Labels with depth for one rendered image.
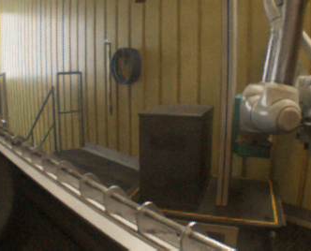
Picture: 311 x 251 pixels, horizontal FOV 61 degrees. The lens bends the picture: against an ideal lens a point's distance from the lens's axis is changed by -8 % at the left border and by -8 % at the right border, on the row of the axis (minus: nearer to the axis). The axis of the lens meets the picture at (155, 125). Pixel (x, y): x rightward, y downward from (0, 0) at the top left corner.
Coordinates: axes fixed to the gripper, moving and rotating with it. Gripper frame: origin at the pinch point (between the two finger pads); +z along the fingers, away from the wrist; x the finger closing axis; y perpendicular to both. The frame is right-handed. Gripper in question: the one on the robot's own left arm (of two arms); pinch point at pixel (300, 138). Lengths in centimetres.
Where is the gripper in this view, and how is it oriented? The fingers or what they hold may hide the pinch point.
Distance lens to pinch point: 187.2
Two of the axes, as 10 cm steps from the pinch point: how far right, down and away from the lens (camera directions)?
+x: 3.2, -1.6, 9.3
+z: 0.0, 9.9, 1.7
